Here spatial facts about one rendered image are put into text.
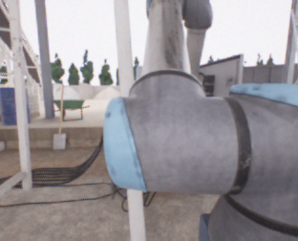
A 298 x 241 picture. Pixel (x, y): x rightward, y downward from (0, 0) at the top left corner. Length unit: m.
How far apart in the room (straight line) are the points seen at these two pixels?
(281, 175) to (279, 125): 0.06
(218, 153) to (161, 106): 0.09
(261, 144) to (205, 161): 0.07
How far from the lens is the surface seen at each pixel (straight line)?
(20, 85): 2.05
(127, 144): 0.20
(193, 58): 0.83
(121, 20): 0.90
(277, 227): 0.30
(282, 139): 0.24
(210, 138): 0.21
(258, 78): 9.48
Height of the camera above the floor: 1.05
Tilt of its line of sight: 9 degrees down
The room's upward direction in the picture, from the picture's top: straight up
